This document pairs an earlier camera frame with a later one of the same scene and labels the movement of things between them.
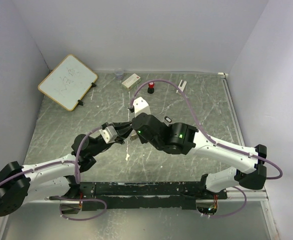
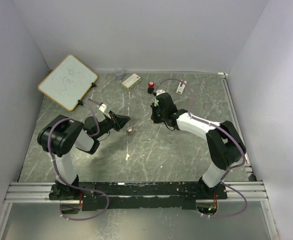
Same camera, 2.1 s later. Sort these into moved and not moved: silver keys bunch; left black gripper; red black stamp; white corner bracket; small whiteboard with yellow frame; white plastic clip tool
Moved: silver keys bunch; left black gripper
Not moved: white plastic clip tool; red black stamp; small whiteboard with yellow frame; white corner bracket
